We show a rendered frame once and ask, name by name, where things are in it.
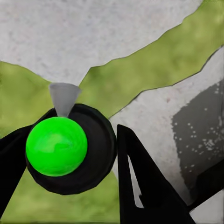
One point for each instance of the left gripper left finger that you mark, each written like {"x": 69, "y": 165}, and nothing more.
{"x": 12, "y": 163}

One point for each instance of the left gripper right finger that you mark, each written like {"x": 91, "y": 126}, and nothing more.
{"x": 162, "y": 204}

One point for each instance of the insectifuge atomizer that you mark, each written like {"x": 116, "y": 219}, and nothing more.
{"x": 72, "y": 148}

